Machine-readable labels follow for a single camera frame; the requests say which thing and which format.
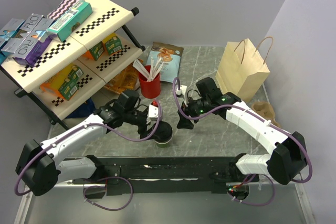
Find silver purple box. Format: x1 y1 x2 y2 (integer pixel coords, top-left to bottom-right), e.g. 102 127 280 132
1 14 54 66

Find brown paper bag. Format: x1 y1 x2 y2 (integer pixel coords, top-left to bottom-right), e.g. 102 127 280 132
216 38 270 103

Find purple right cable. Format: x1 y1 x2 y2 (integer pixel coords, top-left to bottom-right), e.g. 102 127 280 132
172 77 313 206

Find teal box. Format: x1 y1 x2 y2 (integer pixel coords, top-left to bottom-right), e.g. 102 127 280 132
47 0 93 42

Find white wrapped straws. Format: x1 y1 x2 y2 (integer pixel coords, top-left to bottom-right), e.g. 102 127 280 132
133 58 164 82

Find orange green large box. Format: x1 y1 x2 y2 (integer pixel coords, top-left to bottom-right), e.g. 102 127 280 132
39 63 83 101

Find blue snack pouch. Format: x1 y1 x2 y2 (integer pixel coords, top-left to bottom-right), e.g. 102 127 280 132
146 42 184 83

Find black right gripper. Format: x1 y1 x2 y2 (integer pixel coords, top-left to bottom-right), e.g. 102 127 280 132
176 94 211 130

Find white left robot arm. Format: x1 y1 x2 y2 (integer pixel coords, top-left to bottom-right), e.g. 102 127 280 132
16 90 162 196

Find black plastic cup lid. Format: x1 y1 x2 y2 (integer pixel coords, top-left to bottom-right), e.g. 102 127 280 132
152 121 173 144

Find cream two-tier shelf rack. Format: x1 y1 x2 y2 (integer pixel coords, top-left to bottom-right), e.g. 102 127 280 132
1 0 145 129

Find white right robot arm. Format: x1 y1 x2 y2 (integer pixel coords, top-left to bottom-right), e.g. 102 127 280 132
173 77 312 185

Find blue silver box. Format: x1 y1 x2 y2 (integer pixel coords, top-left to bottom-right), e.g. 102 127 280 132
0 18 25 50

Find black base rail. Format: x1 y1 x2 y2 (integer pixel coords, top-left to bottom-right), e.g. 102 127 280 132
73 157 245 196

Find red cup holder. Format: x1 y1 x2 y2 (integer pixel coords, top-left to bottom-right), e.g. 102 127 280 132
138 72 161 99

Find green paper coffee cup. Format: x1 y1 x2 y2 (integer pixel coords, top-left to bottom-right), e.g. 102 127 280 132
154 140 171 148

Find brown cardboard cup carrier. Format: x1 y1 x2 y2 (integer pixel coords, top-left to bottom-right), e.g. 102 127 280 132
251 102 281 128

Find orange snack bag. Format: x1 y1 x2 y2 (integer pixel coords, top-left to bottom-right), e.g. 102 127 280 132
104 63 140 94

